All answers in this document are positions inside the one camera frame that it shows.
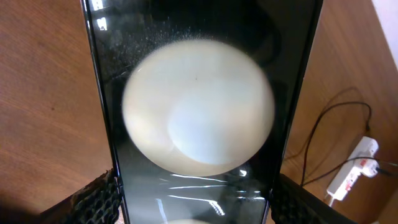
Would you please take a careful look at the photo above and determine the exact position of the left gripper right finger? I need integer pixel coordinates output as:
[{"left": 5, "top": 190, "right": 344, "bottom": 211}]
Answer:
[{"left": 270, "top": 174, "right": 356, "bottom": 224}]

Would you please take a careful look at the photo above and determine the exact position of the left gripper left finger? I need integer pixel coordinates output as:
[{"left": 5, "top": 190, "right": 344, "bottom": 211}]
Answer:
[{"left": 39, "top": 169, "right": 122, "bottom": 224}]

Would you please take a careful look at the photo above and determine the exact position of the black charging cable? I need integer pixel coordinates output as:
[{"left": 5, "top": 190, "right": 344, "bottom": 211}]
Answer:
[{"left": 300, "top": 101, "right": 398, "bottom": 187}]

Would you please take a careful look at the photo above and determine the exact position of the black Galaxy flip phone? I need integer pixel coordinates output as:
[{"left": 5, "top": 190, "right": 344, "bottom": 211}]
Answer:
[{"left": 81, "top": 0, "right": 323, "bottom": 223}]

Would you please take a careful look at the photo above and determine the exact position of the white power strip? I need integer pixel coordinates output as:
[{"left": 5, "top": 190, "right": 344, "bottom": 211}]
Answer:
[{"left": 326, "top": 136, "right": 379, "bottom": 201}]

